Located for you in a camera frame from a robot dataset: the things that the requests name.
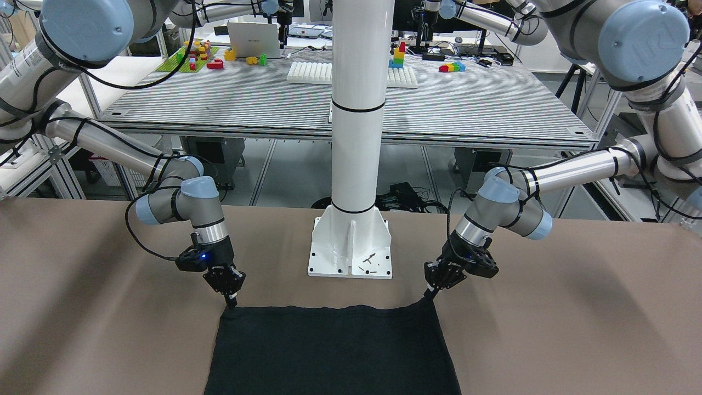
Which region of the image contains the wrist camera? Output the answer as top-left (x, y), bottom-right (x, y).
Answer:
top-left (466, 249), bottom-right (499, 278)
top-left (174, 246), bottom-right (208, 273)

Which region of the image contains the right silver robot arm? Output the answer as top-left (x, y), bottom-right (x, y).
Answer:
top-left (2, 1), bottom-right (246, 308)

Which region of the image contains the white laptop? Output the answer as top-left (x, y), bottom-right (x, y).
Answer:
top-left (227, 22), bottom-right (281, 59)

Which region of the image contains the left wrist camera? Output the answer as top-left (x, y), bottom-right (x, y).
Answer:
top-left (466, 249), bottom-right (499, 278)

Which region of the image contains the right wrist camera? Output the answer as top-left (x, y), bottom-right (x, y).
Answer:
top-left (174, 246), bottom-right (208, 273)

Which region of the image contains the stacked colourful brick tower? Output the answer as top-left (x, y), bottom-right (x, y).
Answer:
top-left (388, 42), bottom-right (406, 69)

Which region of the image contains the green brick baseplate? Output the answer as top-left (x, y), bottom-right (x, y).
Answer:
top-left (156, 46), bottom-right (220, 73)

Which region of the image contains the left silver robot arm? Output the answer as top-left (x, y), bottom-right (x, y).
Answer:
top-left (424, 1), bottom-right (700, 300)

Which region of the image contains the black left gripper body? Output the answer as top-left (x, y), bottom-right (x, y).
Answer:
top-left (423, 231), bottom-right (475, 290)

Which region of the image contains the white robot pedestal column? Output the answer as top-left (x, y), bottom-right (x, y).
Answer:
top-left (307, 1), bottom-right (394, 279)

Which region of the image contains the rainbow brick row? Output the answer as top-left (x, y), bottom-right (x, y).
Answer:
top-left (438, 61), bottom-right (466, 73)

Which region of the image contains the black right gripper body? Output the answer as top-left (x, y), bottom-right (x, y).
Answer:
top-left (201, 237), bottom-right (246, 297)

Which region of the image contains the black t-shirt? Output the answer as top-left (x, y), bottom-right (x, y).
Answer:
top-left (204, 298), bottom-right (461, 394)

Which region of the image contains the striped aluminium frame table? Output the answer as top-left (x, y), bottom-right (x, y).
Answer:
top-left (94, 50), bottom-right (597, 152)

